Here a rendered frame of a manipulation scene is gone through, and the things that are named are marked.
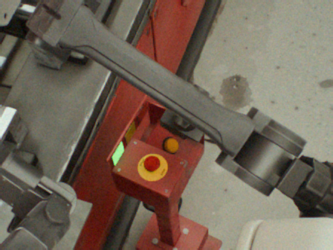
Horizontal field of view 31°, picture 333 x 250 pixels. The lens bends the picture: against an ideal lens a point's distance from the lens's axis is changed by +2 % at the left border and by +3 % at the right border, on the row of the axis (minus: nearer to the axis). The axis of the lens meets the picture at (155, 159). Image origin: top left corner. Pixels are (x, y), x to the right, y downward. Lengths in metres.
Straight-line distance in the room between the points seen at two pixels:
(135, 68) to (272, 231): 0.29
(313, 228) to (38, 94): 0.88
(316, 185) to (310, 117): 1.51
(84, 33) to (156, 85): 0.12
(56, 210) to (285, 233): 0.32
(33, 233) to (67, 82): 0.70
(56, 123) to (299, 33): 1.46
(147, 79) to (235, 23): 1.81
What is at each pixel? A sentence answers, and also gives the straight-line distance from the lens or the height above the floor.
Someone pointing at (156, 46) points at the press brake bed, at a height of 0.62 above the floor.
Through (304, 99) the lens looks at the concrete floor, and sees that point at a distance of 2.46.
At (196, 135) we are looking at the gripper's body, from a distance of 1.35.
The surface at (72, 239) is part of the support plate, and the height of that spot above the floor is 1.00.
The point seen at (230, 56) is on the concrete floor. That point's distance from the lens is 2.54.
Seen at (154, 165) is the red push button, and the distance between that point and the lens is 1.40.
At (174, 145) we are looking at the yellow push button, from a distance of 1.51.
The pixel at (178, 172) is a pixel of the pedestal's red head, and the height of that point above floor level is 0.78.
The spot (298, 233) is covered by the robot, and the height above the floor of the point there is 1.37.
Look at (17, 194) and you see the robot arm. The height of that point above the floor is 1.27.
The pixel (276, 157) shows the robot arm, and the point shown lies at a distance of 0.90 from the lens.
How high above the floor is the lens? 2.07
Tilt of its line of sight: 64 degrees down
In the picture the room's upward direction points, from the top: 9 degrees counter-clockwise
